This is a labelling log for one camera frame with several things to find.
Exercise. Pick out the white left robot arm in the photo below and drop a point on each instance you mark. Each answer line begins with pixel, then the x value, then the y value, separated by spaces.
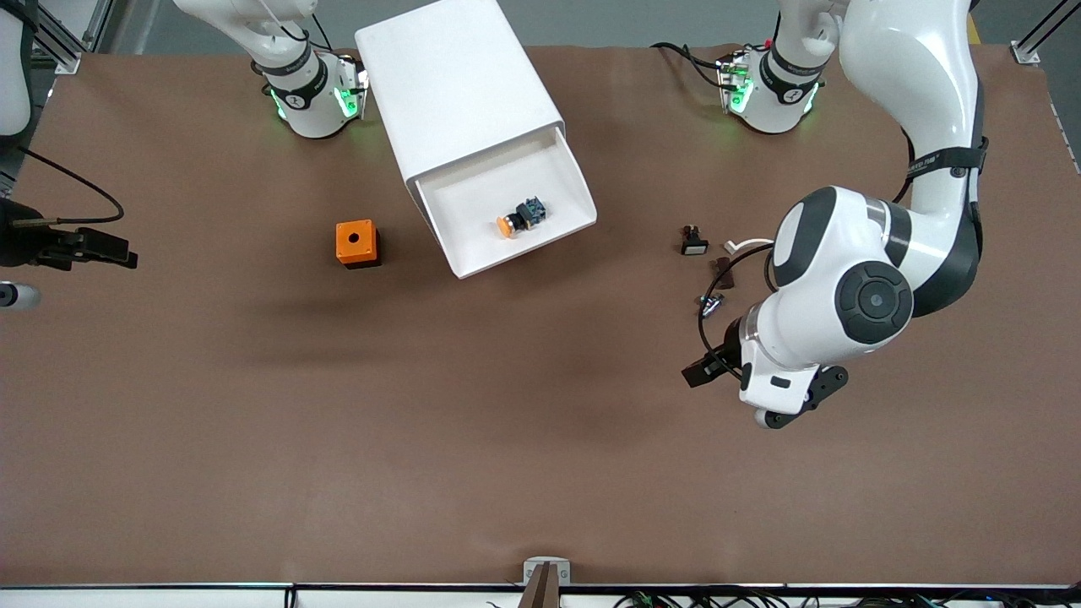
pixel 878 295

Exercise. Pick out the orange box with hole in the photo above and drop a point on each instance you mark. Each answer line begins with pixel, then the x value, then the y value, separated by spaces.
pixel 355 241

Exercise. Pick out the grey metal edge bracket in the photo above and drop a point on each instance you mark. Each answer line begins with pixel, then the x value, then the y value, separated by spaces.
pixel 564 567

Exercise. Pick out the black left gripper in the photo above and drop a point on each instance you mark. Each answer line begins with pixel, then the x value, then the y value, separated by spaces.
pixel 724 355

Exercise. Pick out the black switch white face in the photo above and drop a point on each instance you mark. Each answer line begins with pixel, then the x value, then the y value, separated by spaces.
pixel 694 246

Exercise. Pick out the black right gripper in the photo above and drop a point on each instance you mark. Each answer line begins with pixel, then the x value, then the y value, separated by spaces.
pixel 21 242

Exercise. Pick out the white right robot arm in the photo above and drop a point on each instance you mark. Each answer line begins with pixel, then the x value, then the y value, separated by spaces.
pixel 312 110

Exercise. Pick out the white table edge rail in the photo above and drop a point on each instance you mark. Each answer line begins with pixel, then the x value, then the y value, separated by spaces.
pixel 169 598

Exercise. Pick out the brown table cover mat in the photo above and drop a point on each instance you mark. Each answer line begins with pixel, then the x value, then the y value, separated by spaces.
pixel 540 422

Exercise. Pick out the white semicircular pipe clamp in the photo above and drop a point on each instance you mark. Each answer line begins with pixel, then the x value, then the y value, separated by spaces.
pixel 747 245

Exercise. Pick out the dark brown mounting post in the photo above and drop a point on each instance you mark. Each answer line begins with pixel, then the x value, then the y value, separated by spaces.
pixel 540 591

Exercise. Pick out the white drawer cabinet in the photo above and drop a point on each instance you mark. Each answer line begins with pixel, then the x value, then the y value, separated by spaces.
pixel 448 84

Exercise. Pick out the brown cylindrical part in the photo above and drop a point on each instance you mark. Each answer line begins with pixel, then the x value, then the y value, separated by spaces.
pixel 723 274

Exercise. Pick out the orange push button black body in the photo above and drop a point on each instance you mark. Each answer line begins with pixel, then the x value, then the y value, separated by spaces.
pixel 528 213

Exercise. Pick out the chrome metal fitting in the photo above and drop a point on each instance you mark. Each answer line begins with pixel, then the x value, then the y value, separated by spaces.
pixel 711 306

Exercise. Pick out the aluminium frame profile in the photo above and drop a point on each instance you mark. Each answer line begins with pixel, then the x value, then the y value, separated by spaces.
pixel 1026 52
pixel 67 61

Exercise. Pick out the black left camera bracket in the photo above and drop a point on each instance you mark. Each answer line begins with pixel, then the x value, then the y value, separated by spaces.
pixel 826 387

